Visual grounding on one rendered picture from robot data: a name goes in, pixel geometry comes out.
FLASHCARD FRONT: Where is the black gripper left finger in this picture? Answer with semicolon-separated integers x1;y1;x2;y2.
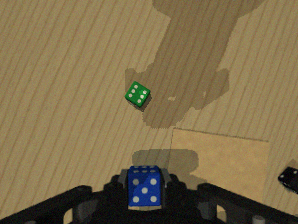
0;169;129;224

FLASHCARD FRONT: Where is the blue die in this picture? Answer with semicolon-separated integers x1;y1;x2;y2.
128;165;161;207

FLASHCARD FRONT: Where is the black die with white pips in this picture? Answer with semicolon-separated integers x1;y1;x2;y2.
278;167;298;195

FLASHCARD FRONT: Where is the green die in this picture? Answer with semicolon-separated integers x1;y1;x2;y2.
125;81;150;108

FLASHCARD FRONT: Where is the tan flat mat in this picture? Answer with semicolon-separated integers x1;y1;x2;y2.
167;129;270;203

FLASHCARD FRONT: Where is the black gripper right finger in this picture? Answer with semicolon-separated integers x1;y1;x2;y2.
159;168;298;224

